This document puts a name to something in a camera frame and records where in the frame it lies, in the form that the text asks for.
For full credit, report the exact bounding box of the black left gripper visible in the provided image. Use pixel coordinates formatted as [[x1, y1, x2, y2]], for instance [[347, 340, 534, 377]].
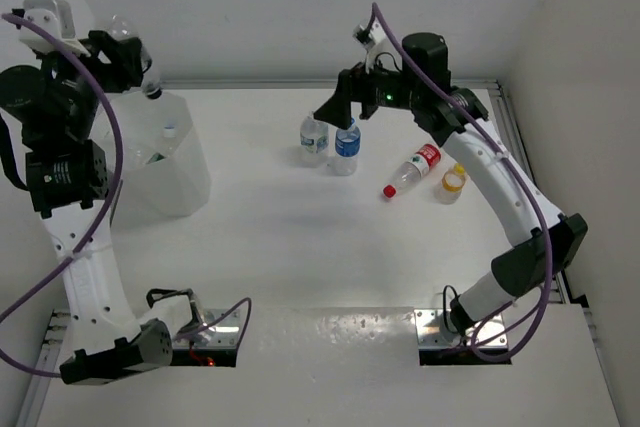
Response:
[[34, 30, 140, 138]]

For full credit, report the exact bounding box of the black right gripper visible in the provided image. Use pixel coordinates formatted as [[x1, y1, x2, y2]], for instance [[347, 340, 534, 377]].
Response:
[[314, 48, 419, 129]]

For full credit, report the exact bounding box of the black cap Pepsi bottle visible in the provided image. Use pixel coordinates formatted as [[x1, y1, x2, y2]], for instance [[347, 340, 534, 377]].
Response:
[[96, 15, 163, 100]]

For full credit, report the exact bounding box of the blue label Pocari bottle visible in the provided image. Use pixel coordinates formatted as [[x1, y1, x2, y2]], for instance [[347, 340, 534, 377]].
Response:
[[330, 118, 361, 176]]

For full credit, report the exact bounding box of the clear bottle white label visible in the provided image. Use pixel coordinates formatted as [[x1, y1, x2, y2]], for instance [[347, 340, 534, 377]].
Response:
[[299, 114, 329, 166]]

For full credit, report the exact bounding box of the green label clear bottle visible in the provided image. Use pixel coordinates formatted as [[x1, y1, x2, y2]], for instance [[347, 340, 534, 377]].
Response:
[[124, 146, 165, 171]]

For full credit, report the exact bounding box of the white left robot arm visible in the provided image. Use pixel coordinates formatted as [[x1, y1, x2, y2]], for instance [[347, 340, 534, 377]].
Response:
[[1, 30, 197, 385]]

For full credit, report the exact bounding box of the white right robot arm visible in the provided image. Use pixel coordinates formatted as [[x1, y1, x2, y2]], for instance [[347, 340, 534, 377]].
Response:
[[314, 29, 588, 335]]

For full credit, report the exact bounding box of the translucent white plastic bin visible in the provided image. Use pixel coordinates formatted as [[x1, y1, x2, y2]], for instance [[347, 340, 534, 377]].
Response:
[[111, 91, 211, 217]]

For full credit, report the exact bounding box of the red label clear bottle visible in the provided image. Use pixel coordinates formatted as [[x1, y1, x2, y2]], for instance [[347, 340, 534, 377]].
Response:
[[382, 143, 441, 199]]

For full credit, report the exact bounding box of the yellow cap small bottle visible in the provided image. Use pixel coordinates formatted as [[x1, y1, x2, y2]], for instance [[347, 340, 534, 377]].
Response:
[[435, 163, 467, 205]]

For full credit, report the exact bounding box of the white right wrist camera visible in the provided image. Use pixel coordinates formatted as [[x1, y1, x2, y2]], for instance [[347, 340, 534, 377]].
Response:
[[353, 20, 387, 72]]

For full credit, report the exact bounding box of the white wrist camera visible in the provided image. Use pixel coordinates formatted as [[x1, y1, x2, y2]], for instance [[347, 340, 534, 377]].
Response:
[[19, 0, 90, 56], [353, 20, 387, 72]]

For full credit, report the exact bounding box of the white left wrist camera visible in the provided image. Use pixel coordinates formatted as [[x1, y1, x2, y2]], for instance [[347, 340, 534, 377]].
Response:
[[19, 0, 90, 56]]

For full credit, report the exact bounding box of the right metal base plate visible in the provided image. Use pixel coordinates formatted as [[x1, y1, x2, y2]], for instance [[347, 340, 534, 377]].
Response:
[[414, 308, 508, 351]]

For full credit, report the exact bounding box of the metal base plate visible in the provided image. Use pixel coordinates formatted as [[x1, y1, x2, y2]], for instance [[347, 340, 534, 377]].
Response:
[[414, 308, 508, 351], [172, 311, 242, 350]]

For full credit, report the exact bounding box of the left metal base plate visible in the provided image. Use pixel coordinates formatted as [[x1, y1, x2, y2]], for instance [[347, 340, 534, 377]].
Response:
[[172, 311, 242, 350]]

